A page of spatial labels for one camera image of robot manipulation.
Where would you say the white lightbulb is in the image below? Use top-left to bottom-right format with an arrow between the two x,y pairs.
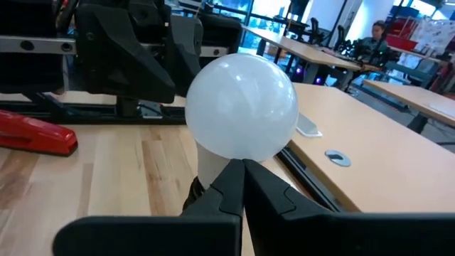
184,53 -> 299,190

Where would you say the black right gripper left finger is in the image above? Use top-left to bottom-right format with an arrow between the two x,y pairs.
53,159 -> 245,256

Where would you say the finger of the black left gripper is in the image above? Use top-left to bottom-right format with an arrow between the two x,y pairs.
75,3 -> 177,104
166,16 -> 204,97

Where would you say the round grey cable grommet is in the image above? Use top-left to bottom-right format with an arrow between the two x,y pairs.
325,149 -> 352,168

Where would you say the silver desk outlet plate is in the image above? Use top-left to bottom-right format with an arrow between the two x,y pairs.
296,112 -> 323,139

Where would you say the red stapler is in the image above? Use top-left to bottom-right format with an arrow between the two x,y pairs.
0,109 -> 78,157

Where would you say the black office chair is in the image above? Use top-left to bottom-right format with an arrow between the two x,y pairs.
307,16 -> 323,43

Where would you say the person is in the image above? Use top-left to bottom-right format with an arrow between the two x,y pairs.
355,20 -> 390,60

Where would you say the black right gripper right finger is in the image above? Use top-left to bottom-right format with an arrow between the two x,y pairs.
244,159 -> 455,256

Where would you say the beige office desk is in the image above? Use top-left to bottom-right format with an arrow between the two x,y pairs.
241,25 -> 381,72
286,82 -> 455,214
362,80 -> 455,128

